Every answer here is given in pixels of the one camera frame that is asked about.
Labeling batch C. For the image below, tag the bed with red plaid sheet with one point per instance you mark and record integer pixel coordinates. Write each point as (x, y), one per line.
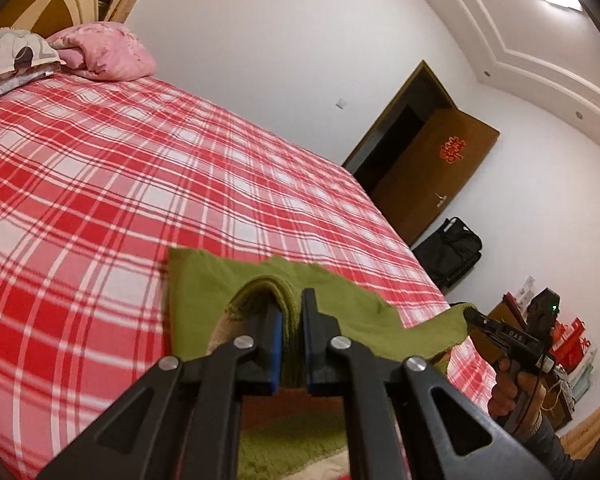
(105, 160)

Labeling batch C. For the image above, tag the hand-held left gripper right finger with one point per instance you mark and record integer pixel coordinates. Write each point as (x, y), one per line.
(307, 340)

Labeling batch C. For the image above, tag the red paper door decoration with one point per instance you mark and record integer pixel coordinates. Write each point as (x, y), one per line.
(454, 147)

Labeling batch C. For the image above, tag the pink floral pillow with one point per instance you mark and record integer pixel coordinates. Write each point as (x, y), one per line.
(110, 52)

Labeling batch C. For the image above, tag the teal box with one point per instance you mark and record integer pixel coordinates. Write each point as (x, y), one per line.
(582, 382)

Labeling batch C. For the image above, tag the brown wooden door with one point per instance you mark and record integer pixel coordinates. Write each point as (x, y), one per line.
(430, 180)

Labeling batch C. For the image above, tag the white wall switch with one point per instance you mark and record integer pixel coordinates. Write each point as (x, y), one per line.
(341, 103)

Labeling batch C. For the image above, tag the grey patterned pillow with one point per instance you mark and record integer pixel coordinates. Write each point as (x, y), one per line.
(10, 55)

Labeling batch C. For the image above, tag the red gift box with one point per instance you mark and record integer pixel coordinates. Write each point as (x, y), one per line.
(570, 345)

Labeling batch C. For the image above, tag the green knitted sweater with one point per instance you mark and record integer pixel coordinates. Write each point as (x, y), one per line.
(205, 300)

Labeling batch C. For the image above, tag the dark wooden door frame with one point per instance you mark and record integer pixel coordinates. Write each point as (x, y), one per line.
(380, 125)

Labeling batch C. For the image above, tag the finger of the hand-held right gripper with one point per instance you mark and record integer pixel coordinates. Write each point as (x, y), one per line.
(480, 321)

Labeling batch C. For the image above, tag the person's right forearm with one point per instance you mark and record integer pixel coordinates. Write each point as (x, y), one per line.
(550, 452)

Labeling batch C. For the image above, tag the black folded bag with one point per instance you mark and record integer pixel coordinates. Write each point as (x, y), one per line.
(447, 255)

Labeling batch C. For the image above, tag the white box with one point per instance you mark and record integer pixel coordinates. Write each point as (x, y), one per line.
(526, 290)

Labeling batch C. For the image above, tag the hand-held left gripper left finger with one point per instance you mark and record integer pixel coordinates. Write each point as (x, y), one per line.
(276, 355)

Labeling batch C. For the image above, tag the person's right hand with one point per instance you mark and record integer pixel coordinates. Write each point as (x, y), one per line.
(505, 395)

